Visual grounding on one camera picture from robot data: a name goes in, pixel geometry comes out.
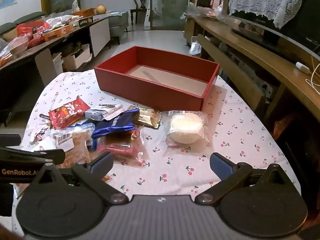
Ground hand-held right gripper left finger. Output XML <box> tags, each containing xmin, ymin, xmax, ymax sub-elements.
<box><xmin>27</xmin><ymin>152</ymin><xmax>128</xmax><ymax>205</ymax></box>

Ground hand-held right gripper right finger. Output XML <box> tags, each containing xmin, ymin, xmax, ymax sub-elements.
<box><xmin>195</xmin><ymin>152</ymin><xmax>299</xmax><ymax>204</ymax></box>

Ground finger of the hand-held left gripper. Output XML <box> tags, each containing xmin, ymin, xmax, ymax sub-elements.
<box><xmin>0</xmin><ymin>147</ymin><xmax>66</xmax><ymax>165</ymax></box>
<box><xmin>0</xmin><ymin>134</ymin><xmax>22</xmax><ymax>147</ymax></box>

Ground white date snack packet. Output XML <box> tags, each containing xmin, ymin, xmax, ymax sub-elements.
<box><xmin>29</xmin><ymin>114</ymin><xmax>56</xmax><ymax>153</ymax></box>

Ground clear packet of red jelly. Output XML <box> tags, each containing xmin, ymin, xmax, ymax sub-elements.
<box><xmin>97</xmin><ymin>127</ymin><xmax>146</xmax><ymax>167</ymax></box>

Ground clear packet of brown snack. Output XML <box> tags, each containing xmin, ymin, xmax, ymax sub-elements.
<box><xmin>51</xmin><ymin>126</ymin><xmax>93</xmax><ymax>168</ymax></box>

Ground blue wafer biscuit packet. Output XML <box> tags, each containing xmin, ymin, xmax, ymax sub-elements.
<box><xmin>91</xmin><ymin>110</ymin><xmax>140</xmax><ymax>138</ymax></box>

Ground red snack packet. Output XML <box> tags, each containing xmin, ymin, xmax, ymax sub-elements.
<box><xmin>48</xmin><ymin>96</ymin><xmax>90</xmax><ymax>130</ymax></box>

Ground white wafer packet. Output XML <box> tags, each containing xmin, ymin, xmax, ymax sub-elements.
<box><xmin>85</xmin><ymin>103</ymin><xmax>125</xmax><ymax>121</ymax></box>

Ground clear round pastry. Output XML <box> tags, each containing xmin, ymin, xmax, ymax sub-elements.
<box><xmin>160</xmin><ymin>110</ymin><xmax>213</xmax><ymax>153</ymax></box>

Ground gold snack packet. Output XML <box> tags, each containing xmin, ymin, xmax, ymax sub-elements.
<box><xmin>127</xmin><ymin>106</ymin><xmax>162</xmax><ymax>130</ymax></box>

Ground red cardboard box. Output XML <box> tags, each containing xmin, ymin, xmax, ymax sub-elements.
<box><xmin>94</xmin><ymin>46</ymin><xmax>220</xmax><ymax>112</ymax></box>

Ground pile of snack bags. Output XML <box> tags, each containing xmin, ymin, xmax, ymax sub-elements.
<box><xmin>0</xmin><ymin>15</ymin><xmax>80</xmax><ymax>67</ymax></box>

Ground long orange box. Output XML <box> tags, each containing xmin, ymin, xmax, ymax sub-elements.
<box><xmin>42</xmin><ymin>25</ymin><xmax>73</xmax><ymax>42</ymax></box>

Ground plastic bag on shelf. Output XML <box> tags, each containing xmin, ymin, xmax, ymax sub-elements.
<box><xmin>189</xmin><ymin>36</ymin><xmax>202</xmax><ymax>56</ymax></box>

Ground wooden television cabinet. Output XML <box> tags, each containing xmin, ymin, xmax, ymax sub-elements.
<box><xmin>184</xmin><ymin>15</ymin><xmax>320</xmax><ymax>160</ymax></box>

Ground low coffee table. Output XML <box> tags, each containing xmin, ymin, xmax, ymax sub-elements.
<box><xmin>0</xmin><ymin>15</ymin><xmax>112</xmax><ymax>90</ymax></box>

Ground white power adapter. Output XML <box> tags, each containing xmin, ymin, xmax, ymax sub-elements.
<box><xmin>296</xmin><ymin>62</ymin><xmax>310</xmax><ymax>74</ymax></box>

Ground black yellow box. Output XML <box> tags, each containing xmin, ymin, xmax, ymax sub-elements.
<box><xmin>79</xmin><ymin>17</ymin><xmax>94</xmax><ymax>28</ymax></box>

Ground grey sofa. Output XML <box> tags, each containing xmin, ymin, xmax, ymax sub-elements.
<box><xmin>107</xmin><ymin>10</ymin><xmax>129</xmax><ymax>46</ymax></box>

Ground black television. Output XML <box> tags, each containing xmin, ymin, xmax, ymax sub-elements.
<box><xmin>226</xmin><ymin>0</ymin><xmax>320</xmax><ymax>64</ymax></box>

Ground orange cardboard tray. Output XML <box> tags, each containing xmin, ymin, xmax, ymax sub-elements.
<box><xmin>72</xmin><ymin>8</ymin><xmax>97</xmax><ymax>18</ymax></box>

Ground clear plastic bags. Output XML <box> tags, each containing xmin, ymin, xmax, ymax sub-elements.
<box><xmin>181</xmin><ymin>4</ymin><xmax>228</xmax><ymax>22</ymax></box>

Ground red gift box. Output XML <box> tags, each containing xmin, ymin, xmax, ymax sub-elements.
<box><xmin>196</xmin><ymin>0</ymin><xmax>223</xmax><ymax>8</ymax></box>

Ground frosted glass door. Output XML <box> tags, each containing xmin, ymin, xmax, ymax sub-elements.
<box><xmin>150</xmin><ymin>0</ymin><xmax>192</xmax><ymax>30</ymax></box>

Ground white lace cloth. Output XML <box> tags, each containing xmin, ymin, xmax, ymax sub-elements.
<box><xmin>229</xmin><ymin>0</ymin><xmax>309</xmax><ymax>29</ymax></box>

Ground white cable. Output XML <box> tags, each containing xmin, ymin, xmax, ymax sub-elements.
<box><xmin>305</xmin><ymin>62</ymin><xmax>320</xmax><ymax>95</ymax></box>

